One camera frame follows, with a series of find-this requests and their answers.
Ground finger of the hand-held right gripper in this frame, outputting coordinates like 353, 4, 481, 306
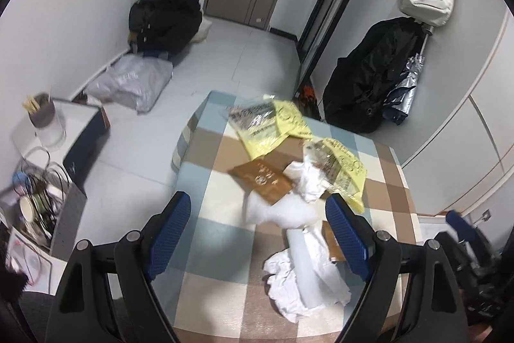
447, 210, 493, 262

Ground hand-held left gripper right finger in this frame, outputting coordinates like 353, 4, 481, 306
324, 194, 470, 343

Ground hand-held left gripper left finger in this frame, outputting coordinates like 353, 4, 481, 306
44, 191, 192, 343

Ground brown cardboard piece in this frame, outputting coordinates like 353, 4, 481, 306
321, 220, 347, 263

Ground white foam sheet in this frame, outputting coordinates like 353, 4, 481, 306
286, 228, 328, 308

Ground white tissue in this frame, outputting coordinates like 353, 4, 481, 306
263, 247, 351, 323
283, 156, 342, 203

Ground small yellow printed plastic bag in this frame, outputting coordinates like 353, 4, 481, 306
303, 137, 368, 213

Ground white foam block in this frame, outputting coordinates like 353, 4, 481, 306
244, 192, 323, 233

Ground brown foil packet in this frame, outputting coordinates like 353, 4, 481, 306
227, 159, 296, 207

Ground large yellow printed plastic bag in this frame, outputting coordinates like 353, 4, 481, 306
227, 94, 314, 161

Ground checkered tablecloth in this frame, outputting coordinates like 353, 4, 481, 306
171, 90, 422, 343

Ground white wardrobe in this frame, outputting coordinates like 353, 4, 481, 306
402, 14, 514, 215

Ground grey storage box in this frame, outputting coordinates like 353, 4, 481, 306
0, 182, 88, 261

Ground navy and white box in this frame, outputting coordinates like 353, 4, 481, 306
10, 98, 111, 187

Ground paper cup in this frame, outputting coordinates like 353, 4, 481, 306
19, 195, 41, 223

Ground orange and black tool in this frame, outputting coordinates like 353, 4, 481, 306
295, 85, 322, 121

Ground silver folded umbrella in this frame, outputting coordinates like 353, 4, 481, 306
381, 54, 427, 124

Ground white round container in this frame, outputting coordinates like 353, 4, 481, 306
34, 112, 67, 148

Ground large black bag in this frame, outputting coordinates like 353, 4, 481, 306
322, 17, 426, 134

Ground grey plastic mailing bag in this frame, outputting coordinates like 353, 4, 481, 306
86, 54, 174, 114

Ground dark fuzzy cloth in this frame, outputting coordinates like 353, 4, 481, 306
0, 266, 29, 303

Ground bundle of wooden chopsticks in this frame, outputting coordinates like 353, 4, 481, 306
22, 92, 51, 114

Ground white pillow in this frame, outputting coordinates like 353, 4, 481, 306
191, 15, 213, 44

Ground black jacket pile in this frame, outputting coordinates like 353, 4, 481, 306
128, 0, 203, 56

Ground black cables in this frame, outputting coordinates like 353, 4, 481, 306
16, 148, 77, 207

